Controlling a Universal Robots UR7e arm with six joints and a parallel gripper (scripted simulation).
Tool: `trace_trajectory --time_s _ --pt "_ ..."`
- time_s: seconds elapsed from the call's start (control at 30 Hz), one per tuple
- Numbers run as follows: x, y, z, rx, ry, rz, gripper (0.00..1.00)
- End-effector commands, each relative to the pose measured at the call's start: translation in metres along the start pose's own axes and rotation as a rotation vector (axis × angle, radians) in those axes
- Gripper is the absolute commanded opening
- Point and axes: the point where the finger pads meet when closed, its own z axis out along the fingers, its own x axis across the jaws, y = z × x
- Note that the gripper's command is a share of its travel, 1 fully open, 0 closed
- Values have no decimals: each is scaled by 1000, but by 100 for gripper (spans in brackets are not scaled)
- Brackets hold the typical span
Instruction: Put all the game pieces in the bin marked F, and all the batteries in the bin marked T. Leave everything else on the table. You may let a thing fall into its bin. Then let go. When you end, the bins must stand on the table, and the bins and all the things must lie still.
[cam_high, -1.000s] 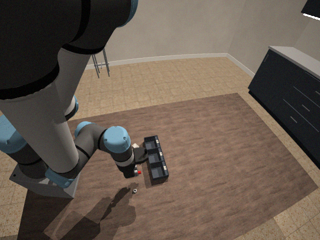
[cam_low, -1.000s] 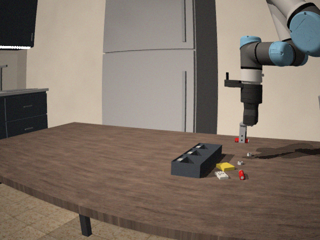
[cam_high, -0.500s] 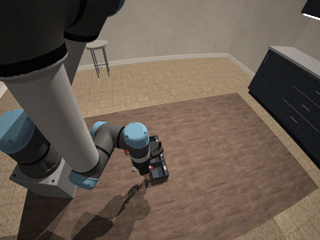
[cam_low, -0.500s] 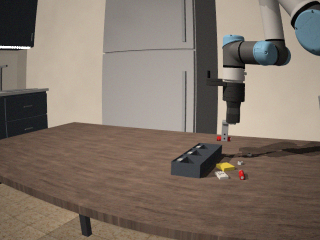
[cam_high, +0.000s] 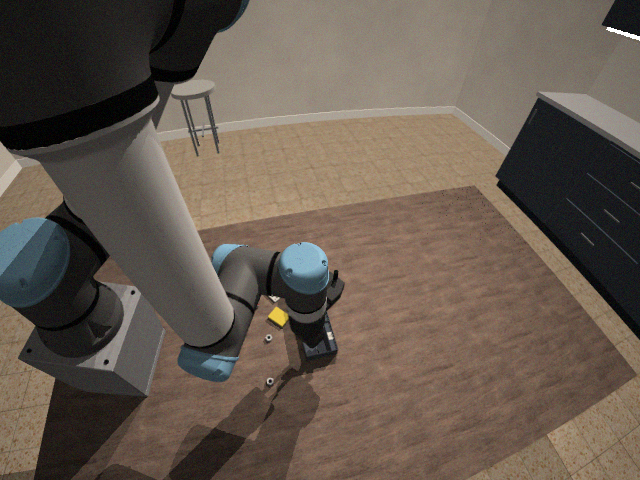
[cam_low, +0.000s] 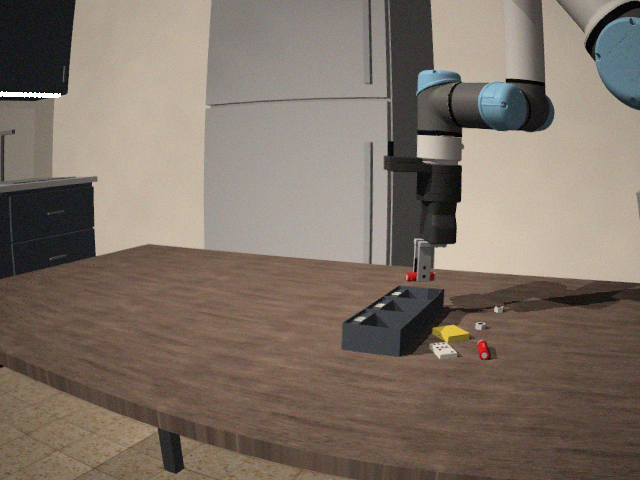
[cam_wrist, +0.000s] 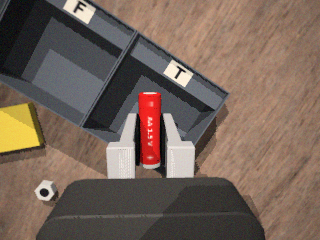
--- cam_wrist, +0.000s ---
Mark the white hex nut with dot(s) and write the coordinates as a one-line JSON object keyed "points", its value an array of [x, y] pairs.
{"points": [[45, 190]]}

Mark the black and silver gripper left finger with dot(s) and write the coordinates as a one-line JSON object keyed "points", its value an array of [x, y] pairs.
{"points": [[124, 156]]}

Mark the red aa battery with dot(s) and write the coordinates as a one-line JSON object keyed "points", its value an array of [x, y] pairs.
{"points": [[149, 111]]}

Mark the grey three-compartment bin rack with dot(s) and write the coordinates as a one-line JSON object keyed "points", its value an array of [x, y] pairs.
{"points": [[60, 62]]}

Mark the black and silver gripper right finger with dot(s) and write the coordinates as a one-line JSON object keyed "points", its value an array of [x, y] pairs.
{"points": [[178, 156]]}

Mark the yellow sticky note pad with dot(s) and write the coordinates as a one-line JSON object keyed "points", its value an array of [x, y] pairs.
{"points": [[19, 127]]}

